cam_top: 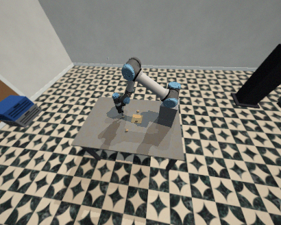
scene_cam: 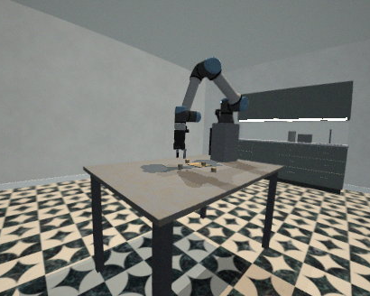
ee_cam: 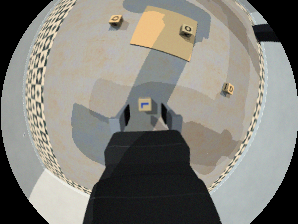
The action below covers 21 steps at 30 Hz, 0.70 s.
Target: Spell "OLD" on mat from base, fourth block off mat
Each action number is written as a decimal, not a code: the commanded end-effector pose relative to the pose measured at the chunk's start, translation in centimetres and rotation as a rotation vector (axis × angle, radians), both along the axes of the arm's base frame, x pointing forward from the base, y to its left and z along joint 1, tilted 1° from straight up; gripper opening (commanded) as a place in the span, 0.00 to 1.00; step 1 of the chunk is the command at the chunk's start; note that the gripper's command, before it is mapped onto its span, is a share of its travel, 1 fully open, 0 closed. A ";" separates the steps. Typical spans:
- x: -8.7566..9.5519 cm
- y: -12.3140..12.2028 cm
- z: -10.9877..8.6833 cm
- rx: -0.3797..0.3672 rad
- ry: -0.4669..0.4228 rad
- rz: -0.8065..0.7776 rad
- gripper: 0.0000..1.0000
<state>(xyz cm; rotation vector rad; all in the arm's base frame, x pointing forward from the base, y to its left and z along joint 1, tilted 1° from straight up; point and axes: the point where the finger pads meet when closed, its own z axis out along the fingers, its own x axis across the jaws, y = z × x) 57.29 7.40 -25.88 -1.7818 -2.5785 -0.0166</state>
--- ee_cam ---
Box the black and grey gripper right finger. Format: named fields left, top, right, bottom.
left=161, top=103, right=183, bottom=133

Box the tan flat mat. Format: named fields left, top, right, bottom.
left=130, top=6, right=197, bottom=62

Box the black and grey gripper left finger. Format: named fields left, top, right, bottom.
left=109, top=104, right=130, bottom=135

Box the tan block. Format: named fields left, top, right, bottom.
left=109, top=15, right=123, bottom=27
left=138, top=97, right=151, bottom=111
left=179, top=24, right=193, bottom=38
left=222, top=82, right=234, bottom=95

